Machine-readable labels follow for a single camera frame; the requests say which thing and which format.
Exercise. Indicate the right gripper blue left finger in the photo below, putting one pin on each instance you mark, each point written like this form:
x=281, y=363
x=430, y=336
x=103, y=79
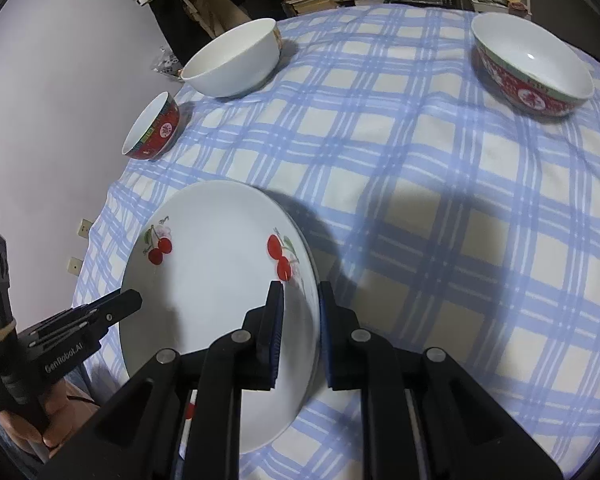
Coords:
x=270, y=334

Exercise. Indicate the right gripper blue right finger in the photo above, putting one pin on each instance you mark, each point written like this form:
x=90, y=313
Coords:
x=331, y=335

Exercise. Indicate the wall power socket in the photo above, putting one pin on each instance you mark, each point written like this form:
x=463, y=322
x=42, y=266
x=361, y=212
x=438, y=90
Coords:
x=84, y=228

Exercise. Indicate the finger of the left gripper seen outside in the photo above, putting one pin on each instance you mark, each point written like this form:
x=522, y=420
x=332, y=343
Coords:
x=104, y=312

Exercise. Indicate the red patterned bowl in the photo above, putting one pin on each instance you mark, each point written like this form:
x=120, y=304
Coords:
x=153, y=129
x=536, y=71

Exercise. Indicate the blue plaid tablecloth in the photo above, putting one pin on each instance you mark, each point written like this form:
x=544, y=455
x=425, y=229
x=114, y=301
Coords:
x=441, y=214

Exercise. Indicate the cherry plate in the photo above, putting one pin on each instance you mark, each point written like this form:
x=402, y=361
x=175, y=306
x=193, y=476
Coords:
x=205, y=258

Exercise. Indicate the large white bowl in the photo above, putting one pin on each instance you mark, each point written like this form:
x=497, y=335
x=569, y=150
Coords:
x=237, y=61

